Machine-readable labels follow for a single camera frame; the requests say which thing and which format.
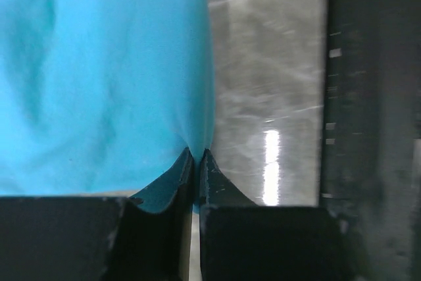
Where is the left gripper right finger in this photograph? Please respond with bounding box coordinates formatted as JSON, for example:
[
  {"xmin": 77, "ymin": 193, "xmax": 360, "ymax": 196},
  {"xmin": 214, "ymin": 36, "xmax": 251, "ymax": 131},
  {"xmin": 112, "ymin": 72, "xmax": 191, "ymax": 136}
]
[{"xmin": 199, "ymin": 150, "xmax": 365, "ymax": 280}]

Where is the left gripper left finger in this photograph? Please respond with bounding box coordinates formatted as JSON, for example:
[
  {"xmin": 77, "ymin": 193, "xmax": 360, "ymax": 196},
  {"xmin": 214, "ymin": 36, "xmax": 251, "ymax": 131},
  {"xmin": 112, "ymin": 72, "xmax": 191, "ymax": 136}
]
[{"xmin": 1, "ymin": 150, "xmax": 193, "ymax": 280}]

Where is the light blue t-shirt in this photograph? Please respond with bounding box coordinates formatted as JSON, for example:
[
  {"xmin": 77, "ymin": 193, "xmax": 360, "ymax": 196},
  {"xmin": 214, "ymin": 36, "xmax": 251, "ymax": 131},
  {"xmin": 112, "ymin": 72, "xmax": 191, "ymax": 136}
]
[{"xmin": 1, "ymin": 0, "xmax": 215, "ymax": 196}]

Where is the black base crossbar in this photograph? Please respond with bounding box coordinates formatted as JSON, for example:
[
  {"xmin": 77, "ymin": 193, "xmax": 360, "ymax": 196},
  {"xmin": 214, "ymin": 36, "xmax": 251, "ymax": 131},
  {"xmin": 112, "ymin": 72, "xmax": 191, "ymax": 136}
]
[{"xmin": 319, "ymin": 0, "xmax": 420, "ymax": 280}]

